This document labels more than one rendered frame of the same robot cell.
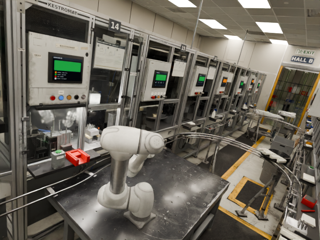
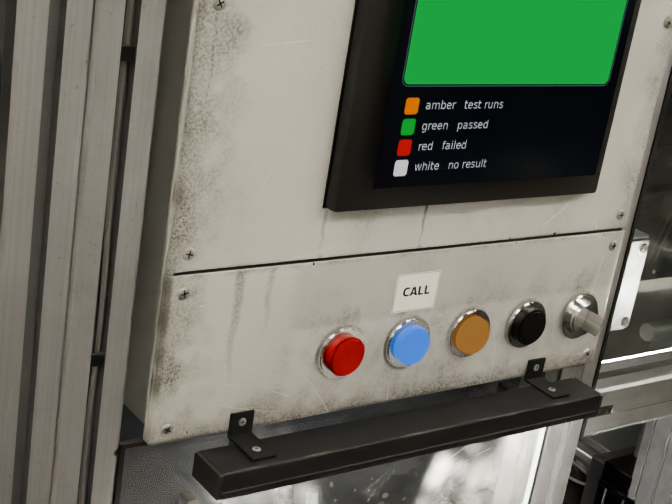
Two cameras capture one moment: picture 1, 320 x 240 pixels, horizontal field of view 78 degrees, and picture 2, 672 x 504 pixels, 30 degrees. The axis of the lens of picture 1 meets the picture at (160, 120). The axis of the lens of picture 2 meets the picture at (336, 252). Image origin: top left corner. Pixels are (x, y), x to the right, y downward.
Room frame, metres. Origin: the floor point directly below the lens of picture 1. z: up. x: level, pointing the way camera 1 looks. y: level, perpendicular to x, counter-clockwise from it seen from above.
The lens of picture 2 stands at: (0.56, 0.55, 1.78)
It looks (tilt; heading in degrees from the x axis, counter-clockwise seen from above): 20 degrees down; 17
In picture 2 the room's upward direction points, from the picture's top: 9 degrees clockwise
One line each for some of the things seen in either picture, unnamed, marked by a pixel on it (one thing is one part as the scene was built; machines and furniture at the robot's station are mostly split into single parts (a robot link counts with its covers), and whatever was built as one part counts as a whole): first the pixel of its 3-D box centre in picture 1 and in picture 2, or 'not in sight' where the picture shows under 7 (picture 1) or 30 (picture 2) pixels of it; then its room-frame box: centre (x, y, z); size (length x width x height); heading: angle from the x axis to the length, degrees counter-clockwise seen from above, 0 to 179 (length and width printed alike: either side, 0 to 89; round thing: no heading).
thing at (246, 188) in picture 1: (252, 194); not in sight; (2.86, -1.75, 0.01); 1.00 x 0.55 x 0.01; 146
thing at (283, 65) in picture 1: (288, 98); not in sight; (8.08, -4.91, 1.31); 1.36 x 0.10 x 2.62; 56
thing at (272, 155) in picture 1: (270, 156); not in sight; (2.56, -1.61, 0.84); 0.37 x 0.14 x 0.10; 24
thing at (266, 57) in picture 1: (229, 76); not in sight; (9.54, -2.78, 1.65); 3.78 x 0.08 x 3.30; 56
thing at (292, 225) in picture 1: (296, 224); not in sight; (1.15, -1.07, 0.92); 0.13 x 0.10 x 0.09; 56
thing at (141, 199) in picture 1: (142, 197); not in sight; (1.20, 0.02, 0.85); 0.18 x 0.16 x 0.22; 98
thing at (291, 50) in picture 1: (303, 55); not in sight; (8.12, -4.86, 2.96); 1.23 x 0.08 x 0.68; 56
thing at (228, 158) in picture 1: (245, 144); not in sight; (5.32, -2.52, 0.01); 5.85 x 0.59 x 0.01; 146
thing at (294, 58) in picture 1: (302, 59); not in sight; (8.07, -4.83, 2.81); 0.75 x 0.04 x 0.25; 56
